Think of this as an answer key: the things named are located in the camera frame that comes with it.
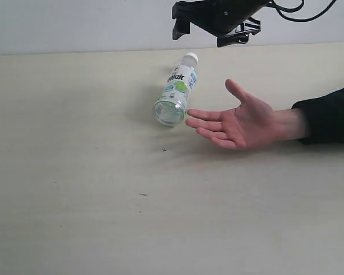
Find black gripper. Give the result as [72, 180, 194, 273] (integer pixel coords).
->
[172, 0, 269, 48]

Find clear bottle green lime label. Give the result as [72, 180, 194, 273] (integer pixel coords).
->
[154, 52, 198, 127]

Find person's open hand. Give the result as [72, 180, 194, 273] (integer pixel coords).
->
[186, 79, 308, 151]

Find black cable loop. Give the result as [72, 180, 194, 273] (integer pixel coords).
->
[271, 0, 338, 22]

